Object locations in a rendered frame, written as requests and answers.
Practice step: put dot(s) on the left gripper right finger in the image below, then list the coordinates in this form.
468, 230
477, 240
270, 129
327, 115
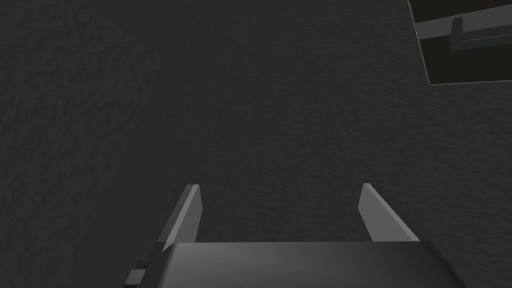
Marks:
384, 220

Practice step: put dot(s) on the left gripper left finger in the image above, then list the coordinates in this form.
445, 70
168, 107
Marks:
184, 219

